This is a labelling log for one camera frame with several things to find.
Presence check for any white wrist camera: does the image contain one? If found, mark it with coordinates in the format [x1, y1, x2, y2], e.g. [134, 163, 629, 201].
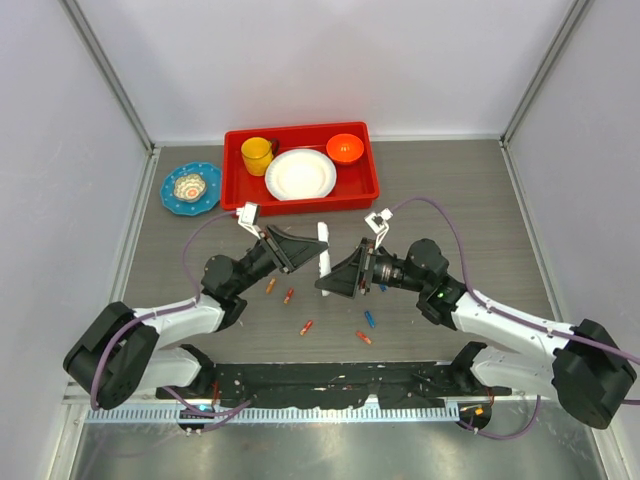
[236, 202, 262, 239]
[364, 208, 393, 250]

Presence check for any blue battery lower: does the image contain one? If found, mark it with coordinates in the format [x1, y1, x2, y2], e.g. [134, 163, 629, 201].
[364, 311, 376, 328]

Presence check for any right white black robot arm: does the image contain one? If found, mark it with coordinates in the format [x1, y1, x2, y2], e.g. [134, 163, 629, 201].
[315, 239, 637, 430]

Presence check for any orange battery left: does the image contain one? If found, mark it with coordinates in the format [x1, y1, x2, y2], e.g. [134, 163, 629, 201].
[265, 277, 277, 294]

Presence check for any yellow mug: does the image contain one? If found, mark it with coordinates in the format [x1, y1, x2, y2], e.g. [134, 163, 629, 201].
[241, 137, 280, 177]

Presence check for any white paper plate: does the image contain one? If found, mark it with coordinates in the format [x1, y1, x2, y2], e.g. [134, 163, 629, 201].
[265, 148, 337, 201]

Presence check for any red battery middle left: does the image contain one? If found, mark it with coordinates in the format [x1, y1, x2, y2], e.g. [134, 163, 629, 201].
[283, 288, 294, 304]

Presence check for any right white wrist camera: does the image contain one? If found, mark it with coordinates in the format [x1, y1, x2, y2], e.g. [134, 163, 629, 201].
[364, 208, 393, 250]

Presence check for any white remote control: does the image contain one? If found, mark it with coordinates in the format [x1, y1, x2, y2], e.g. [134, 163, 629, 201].
[316, 222, 333, 298]

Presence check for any small patterned bowl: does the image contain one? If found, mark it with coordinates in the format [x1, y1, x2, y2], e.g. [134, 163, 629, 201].
[173, 173, 207, 203]

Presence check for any red battery bottom left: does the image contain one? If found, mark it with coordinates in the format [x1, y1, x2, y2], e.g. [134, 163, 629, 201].
[299, 320, 314, 336]

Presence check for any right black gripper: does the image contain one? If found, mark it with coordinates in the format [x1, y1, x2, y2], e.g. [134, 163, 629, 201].
[316, 238, 428, 299]

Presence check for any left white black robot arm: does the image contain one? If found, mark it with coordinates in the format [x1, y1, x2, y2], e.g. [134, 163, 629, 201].
[63, 225, 328, 410]

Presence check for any red plastic tray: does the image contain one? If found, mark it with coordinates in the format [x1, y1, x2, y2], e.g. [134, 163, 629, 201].
[220, 121, 380, 216]

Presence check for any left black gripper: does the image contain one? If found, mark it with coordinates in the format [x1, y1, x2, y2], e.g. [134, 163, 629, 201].
[232, 224, 327, 295]

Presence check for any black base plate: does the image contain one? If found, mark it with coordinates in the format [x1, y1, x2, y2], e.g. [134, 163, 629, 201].
[176, 362, 511, 410]

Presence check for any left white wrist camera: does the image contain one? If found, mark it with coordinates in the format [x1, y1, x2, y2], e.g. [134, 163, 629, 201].
[236, 202, 262, 239]

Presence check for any orange bowl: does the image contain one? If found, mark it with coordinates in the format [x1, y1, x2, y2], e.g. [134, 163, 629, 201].
[326, 133, 364, 165]

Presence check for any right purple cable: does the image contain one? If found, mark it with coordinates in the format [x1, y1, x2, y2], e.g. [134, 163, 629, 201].
[387, 195, 640, 442]

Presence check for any blue dotted plate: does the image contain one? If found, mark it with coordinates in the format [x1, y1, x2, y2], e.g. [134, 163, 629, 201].
[160, 161, 222, 217]

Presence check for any red battery bottom right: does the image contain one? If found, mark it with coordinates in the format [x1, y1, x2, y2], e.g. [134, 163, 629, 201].
[355, 331, 373, 345]

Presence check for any slotted cable duct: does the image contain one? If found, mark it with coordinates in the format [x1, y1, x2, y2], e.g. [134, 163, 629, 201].
[85, 402, 460, 425]

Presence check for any red battery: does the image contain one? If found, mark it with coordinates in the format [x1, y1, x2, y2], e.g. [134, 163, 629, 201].
[299, 320, 314, 336]
[355, 331, 373, 345]
[283, 288, 294, 304]

